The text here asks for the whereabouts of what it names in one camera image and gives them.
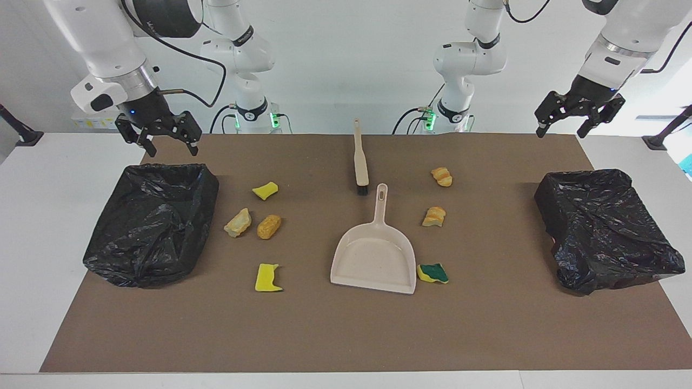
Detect beige hand brush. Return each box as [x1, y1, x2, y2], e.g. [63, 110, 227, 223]
[354, 118, 370, 196]

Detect green yellow scouring sponge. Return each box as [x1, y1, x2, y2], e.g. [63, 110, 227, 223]
[417, 263, 449, 285]

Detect beige plastic dustpan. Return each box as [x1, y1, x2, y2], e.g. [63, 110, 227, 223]
[330, 183, 417, 295]

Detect black trash bag bin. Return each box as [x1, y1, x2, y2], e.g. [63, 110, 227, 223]
[534, 169, 686, 296]
[83, 164, 220, 288]

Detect white cardboard boxes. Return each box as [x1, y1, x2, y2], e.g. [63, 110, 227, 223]
[71, 108, 124, 130]

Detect pale yellow sponge chunk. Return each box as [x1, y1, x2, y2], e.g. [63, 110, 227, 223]
[224, 207, 252, 238]

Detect orange fried croquette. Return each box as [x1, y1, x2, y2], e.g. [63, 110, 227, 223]
[257, 214, 282, 240]

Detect yellow notched sponge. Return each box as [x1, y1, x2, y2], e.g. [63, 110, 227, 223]
[255, 263, 283, 293]

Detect brown table mat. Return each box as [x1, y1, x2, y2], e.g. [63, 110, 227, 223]
[41, 133, 692, 372]

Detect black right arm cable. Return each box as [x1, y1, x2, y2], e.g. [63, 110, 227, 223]
[120, 0, 228, 109]

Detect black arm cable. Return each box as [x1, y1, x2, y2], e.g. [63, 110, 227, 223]
[120, 0, 228, 109]
[504, 0, 692, 73]

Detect black base power cable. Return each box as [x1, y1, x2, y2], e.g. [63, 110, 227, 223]
[392, 106, 433, 134]
[210, 104, 238, 134]

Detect black camera stand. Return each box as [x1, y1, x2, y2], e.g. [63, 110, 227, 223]
[642, 104, 692, 151]
[0, 104, 44, 147]

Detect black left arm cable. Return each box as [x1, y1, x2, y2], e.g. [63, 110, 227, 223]
[504, 0, 692, 73]

